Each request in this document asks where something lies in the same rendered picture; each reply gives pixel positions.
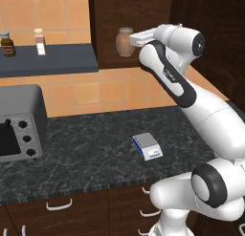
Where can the brown honey bottle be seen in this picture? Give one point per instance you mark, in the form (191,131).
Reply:
(124,44)

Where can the grey toaster oven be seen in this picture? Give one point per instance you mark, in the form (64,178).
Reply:
(19,118)

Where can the dark grey wall shelf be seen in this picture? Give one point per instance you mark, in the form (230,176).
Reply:
(48,61)

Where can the dark wood drawer front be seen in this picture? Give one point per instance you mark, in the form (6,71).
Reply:
(126,193)
(86,204)
(126,212)
(124,230)

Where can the dark brown jar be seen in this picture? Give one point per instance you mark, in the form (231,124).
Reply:
(7,45)

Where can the dark wood wall cabinet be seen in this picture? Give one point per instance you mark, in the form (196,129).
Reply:
(105,23)

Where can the dark wood cabinet door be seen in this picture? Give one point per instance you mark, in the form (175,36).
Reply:
(223,23)

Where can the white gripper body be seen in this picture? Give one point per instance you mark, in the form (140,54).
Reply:
(143,37)

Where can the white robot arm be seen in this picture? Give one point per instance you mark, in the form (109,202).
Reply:
(210,125)

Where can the white digital scale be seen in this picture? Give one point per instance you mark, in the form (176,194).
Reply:
(147,143)

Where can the dark wood cupboard door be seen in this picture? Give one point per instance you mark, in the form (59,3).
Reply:
(3,219)
(63,228)

